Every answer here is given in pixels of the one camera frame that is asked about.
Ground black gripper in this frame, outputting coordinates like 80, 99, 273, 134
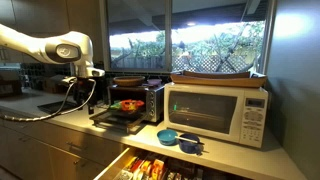
72, 77, 98, 116

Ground black baking tray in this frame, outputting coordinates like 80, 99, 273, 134
37, 100, 80, 115

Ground white microwave oven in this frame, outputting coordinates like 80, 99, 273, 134
163, 81, 270, 149

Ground large wooden serving tray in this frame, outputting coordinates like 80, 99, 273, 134
169, 73, 269, 89

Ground glass toaster oven door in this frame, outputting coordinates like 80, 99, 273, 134
89, 108, 150, 135

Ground colourful toy food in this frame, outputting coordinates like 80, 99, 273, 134
109, 98, 146, 113

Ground brown wooden bowl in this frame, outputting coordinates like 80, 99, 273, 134
112, 75, 147, 88

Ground brown box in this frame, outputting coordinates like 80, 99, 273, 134
42, 77, 63, 95

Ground open kitchen drawer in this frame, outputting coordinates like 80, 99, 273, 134
93, 146, 255, 180

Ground grey toaster oven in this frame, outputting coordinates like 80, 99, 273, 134
107, 83, 166, 124

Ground small purple bowl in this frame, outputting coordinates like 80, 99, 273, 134
146, 78, 163, 87

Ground teal bowl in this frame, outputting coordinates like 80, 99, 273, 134
156, 129, 179, 147

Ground orange snack packets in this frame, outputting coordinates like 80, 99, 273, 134
128, 156, 167, 180

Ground dark countertop appliance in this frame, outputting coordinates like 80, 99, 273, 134
0, 70, 24, 98

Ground white stick utensil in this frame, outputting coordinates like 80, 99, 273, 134
174, 135, 205, 146

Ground dark blue bowl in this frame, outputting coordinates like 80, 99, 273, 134
177, 133, 203, 155

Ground flat wooden board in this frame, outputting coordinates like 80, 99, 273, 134
181, 69, 252, 80

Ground wooden lattice fence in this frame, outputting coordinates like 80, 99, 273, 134
172, 54, 258, 74

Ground metal drawer handle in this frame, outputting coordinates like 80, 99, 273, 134
17, 135, 32, 143
65, 141, 89, 151
14, 122, 30, 130
72, 158, 89, 168

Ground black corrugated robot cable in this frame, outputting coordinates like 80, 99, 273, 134
0, 78, 98, 123

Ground window frame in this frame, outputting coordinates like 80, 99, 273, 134
99, 0, 278, 76

